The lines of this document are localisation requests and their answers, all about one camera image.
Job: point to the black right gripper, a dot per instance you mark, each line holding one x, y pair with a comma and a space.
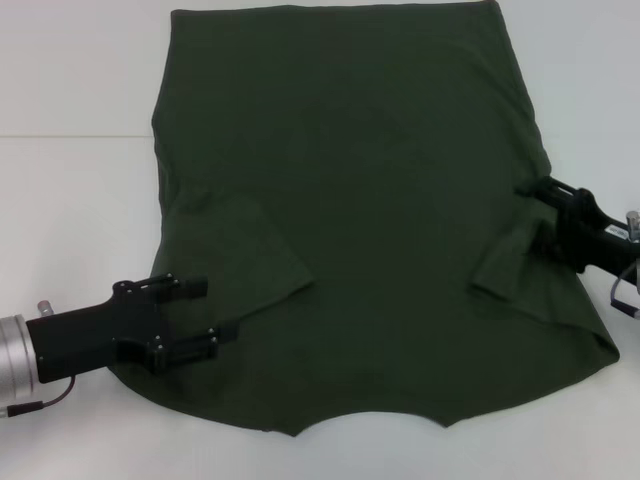
595, 240

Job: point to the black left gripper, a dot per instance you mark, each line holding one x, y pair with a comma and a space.
95, 337

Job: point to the dark green t-shirt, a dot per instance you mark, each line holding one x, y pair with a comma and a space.
350, 200

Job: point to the right gripper silver connector stub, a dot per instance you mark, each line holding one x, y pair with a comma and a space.
634, 224

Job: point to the gripper silver connector stub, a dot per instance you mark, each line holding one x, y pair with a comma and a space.
634, 224
44, 308

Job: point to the left gripper silver connector stub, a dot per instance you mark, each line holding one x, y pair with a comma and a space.
44, 308

